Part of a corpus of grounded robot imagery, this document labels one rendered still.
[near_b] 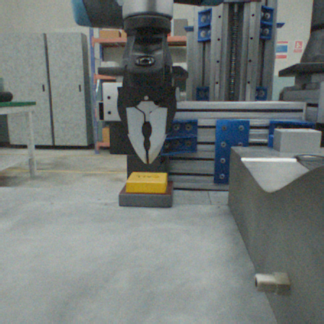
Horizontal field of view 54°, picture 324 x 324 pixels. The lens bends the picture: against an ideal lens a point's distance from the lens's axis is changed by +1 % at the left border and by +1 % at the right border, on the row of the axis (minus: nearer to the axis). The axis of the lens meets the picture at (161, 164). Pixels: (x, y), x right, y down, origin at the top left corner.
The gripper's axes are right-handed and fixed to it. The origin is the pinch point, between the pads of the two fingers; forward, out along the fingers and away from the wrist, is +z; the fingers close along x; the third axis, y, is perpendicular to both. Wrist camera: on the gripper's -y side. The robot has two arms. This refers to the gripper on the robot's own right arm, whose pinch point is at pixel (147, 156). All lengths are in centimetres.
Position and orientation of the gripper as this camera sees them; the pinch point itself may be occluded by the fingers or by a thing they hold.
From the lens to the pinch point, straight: 49.7
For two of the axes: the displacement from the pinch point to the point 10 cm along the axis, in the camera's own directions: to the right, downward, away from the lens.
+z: 0.0, 9.8, 2.1
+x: -10.0, -0.1, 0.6
